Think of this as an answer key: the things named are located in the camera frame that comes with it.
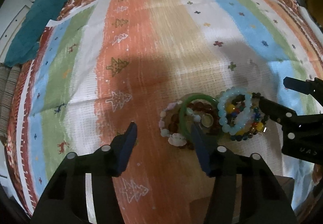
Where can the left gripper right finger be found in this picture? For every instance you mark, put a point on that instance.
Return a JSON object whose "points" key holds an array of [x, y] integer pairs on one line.
{"points": [[245, 189]]}

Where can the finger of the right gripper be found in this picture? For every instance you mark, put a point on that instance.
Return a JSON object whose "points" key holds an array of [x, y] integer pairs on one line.
{"points": [[278, 113], [312, 87]]}

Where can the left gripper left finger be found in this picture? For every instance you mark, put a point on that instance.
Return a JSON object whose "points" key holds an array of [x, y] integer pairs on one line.
{"points": [[64, 199]]}

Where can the green jade bangle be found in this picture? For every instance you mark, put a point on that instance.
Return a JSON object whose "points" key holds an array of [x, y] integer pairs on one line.
{"points": [[185, 101]]}

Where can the striped colourful mat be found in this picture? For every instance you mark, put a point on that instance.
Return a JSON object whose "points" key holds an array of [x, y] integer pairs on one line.
{"points": [[121, 61]]}

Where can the grey striped pillow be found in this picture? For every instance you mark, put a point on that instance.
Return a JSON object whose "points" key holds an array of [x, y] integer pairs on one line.
{"points": [[9, 79]]}

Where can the teal towel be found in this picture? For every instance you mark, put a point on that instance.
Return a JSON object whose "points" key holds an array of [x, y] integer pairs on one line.
{"points": [[25, 44]]}

